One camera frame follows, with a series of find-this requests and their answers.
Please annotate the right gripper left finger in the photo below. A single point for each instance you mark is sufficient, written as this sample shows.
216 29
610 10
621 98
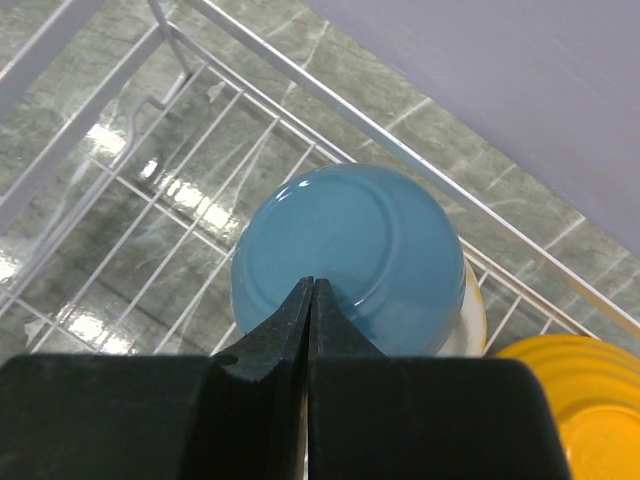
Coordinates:
235 415

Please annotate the patterned white blue bowl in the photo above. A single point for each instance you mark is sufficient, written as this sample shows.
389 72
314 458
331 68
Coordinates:
469 336

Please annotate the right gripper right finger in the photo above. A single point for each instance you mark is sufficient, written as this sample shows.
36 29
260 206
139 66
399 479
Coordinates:
373 416

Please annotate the white wire dish rack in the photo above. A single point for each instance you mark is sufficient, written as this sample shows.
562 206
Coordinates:
139 137

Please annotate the dark blue bowl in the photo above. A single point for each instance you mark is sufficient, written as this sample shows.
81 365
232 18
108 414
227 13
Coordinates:
385 245

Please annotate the large orange bowl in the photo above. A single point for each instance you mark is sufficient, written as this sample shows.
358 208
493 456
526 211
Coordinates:
593 390

